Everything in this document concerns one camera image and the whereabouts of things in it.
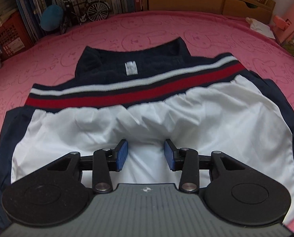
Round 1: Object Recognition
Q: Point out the white and navy jacket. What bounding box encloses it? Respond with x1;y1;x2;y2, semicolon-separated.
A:
0;38;294;230

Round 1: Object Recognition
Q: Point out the pink rabbit print towel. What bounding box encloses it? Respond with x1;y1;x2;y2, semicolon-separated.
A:
0;10;294;237

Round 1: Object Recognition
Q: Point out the crumpled white tissue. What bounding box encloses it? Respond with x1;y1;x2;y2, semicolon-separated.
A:
245;17;275;40

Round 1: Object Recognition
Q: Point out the miniature bicycle model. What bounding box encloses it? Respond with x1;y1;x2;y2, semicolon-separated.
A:
59;0;110;34

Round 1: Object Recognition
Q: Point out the blue plush ball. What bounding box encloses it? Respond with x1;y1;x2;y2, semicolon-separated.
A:
40;4;64;32

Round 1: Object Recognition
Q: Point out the red plastic basket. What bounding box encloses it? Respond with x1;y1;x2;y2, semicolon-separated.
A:
0;12;34;61

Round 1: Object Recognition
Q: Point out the wooden desk drawer organizer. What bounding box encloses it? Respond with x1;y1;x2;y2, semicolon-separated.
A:
142;0;275;24

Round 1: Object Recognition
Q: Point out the pink triangular toy house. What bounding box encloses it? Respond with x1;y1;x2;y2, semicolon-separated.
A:
272;4;294;56

